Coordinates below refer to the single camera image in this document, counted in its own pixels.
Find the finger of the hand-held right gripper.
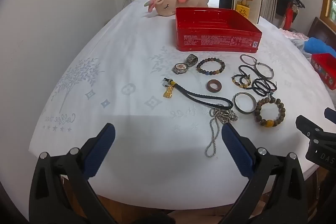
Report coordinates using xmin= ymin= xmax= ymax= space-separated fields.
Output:
xmin=295 ymin=115 xmax=326 ymax=141
xmin=324 ymin=107 xmax=336 ymax=125

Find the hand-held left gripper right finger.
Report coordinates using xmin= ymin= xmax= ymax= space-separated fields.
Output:
xmin=221 ymin=123 xmax=306 ymax=224

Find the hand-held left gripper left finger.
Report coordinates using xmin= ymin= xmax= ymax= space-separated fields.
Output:
xmin=28 ymin=123 xmax=117 ymax=224

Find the large wooden bead bracelet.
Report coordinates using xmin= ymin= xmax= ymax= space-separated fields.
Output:
xmin=254 ymin=97 xmax=285 ymax=128

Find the black bead necklace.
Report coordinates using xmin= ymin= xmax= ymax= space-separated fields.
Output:
xmin=238 ymin=64 xmax=278 ymax=97

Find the black cord with gold charm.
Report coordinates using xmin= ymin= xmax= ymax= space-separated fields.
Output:
xmin=163 ymin=77 xmax=234 ymax=110

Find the brown wooden ring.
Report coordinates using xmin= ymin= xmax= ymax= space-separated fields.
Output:
xmin=206 ymin=79 xmax=222 ymax=92

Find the red tin box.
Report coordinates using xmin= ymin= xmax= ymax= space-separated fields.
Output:
xmin=175 ymin=7 xmax=263 ymax=53

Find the grey jade bangle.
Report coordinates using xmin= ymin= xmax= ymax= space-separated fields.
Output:
xmin=234 ymin=92 xmax=257 ymax=114

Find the small red printed box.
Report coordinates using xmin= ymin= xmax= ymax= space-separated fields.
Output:
xmin=310 ymin=53 xmax=336 ymax=90

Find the thin silver bangle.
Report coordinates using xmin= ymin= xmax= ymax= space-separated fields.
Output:
xmin=253 ymin=62 xmax=275 ymax=80
xmin=240 ymin=54 xmax=259 ymax=66

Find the blue cloth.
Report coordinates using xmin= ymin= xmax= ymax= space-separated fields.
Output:
xmin=303 ymin=37 xmax=336 ymax=54

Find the white patterned tablecloth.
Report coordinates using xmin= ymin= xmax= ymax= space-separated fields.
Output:
xmin=28 ymin=0 xmax=336 ymax=207

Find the pink floral cloth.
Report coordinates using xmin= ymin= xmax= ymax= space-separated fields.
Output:
xmin=280 ymin=28 xmax=310 ymax=41

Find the silver wristwatch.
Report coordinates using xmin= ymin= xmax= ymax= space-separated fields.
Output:
xmin=172 ymin=54 xmax=198 ymax=75

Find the red hanging bag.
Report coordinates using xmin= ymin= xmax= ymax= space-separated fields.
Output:
xmin=283 ymin=7 xmax=295 ymax=30

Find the narrow wooden framed window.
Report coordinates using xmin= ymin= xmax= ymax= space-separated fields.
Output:
xmin=320 ymin=0 xmax=336 ymax=26

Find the cartoon mouse greeting card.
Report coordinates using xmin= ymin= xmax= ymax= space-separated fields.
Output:
xmin=233 ymin=0 xmax=264 ymax=24

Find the silver chain necklace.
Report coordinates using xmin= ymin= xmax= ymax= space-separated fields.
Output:
xmin=205 ymin=108 xmax=239 ymax=158

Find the small amber bead bracelet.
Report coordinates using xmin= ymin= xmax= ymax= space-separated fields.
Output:
xmin=231 ymin=74 xmax=252 ymax=89

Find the dark mixed bead bracelet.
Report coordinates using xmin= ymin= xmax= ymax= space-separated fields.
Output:
xmin=196 ymin=58 xmax=226 ymax=76

